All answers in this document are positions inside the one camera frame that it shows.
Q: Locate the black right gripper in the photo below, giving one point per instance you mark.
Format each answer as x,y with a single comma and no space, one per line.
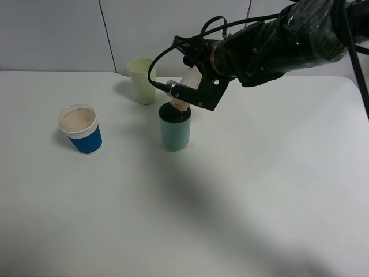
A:
197,52

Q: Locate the clear bottle with pink label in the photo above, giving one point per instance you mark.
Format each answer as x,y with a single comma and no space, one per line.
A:
191,79

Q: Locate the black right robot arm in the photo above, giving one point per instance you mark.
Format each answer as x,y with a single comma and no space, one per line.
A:
304,35

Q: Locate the pale yellow plastic cup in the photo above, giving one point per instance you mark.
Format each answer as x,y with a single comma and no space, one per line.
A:
144,91

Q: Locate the teal plastic cup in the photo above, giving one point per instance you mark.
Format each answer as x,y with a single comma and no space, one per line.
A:
174,127

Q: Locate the blue cup with clear lid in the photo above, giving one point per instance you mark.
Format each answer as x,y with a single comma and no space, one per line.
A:
79,123

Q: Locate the black wrist camera with silver top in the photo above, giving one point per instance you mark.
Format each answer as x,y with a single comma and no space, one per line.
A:
207,95

